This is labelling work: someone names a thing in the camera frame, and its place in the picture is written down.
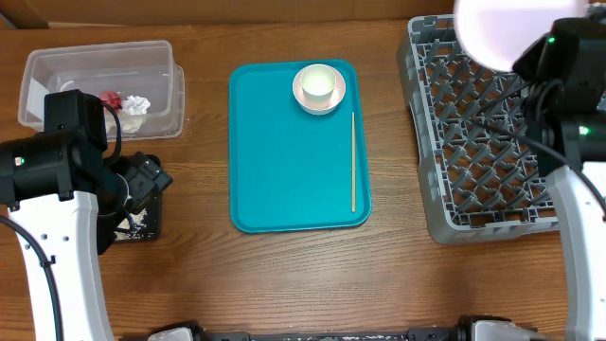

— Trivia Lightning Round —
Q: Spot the pink saucer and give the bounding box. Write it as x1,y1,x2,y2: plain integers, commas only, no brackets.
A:
293,66,347,116

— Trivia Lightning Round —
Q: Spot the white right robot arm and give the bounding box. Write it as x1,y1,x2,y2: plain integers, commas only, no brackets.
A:
513,18,605,340

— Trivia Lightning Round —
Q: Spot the grey dishwasher rack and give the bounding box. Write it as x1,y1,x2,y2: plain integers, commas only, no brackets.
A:
397,15,558,243

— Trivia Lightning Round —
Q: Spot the teal serving tray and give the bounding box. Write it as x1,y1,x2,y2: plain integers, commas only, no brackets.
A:
229,59,372,233

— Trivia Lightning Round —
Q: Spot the white cup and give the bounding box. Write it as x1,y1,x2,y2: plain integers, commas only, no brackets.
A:
300,63,336,108

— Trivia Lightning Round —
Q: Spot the clear plastic bin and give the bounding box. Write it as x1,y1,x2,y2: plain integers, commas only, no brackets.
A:
18,40,186,140

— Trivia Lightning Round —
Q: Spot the black food waste tray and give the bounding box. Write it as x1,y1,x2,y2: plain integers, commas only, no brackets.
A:
113,153,165,243

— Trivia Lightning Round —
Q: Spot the large white plate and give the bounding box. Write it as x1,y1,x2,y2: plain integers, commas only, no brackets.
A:
454,0,589,72

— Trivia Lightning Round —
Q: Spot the white tissue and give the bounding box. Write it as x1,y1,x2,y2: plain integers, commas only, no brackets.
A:
117,96,151,134

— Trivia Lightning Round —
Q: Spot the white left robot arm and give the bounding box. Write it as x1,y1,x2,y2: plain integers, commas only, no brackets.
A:
1,90,172,340

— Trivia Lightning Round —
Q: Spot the wooden chopstick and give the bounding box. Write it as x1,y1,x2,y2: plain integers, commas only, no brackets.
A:
351,112,357,212

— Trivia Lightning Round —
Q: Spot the red snack wrapper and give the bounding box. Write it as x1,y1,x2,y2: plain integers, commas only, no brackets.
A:
99,91,122,113

